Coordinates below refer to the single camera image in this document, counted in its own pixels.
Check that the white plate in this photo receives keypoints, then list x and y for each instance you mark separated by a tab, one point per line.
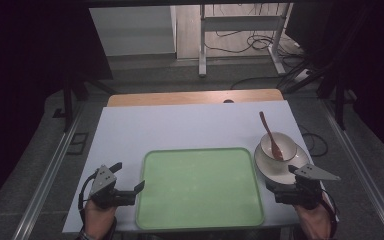
273	168

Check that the white cabinet panel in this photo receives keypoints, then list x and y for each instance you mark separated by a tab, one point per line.
133	31

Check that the person's left hand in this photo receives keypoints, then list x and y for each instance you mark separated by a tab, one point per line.
98	218

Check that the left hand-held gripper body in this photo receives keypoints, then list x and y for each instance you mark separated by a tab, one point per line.
102	182

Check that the person's right hand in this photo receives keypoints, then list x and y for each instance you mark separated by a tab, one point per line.
313	221

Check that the white power strip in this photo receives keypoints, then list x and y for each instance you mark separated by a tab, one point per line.
302	75

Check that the aluminium rail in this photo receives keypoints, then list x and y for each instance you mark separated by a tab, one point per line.
360	173
46	180

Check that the black metal stand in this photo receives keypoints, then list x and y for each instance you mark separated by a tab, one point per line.
339	96
68	100

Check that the white tabletop board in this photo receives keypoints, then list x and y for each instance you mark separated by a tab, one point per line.
180	126

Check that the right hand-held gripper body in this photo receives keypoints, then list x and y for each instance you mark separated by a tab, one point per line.
305	186

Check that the white bowl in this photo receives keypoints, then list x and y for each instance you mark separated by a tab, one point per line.
281	146

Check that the white desk frame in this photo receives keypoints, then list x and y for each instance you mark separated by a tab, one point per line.
243	23

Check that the wooden table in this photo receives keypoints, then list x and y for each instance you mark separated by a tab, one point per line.
186	97

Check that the green plastic tray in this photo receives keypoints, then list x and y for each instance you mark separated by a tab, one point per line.
200	188

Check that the brown wooden spoon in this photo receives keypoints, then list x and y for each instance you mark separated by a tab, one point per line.
271	138

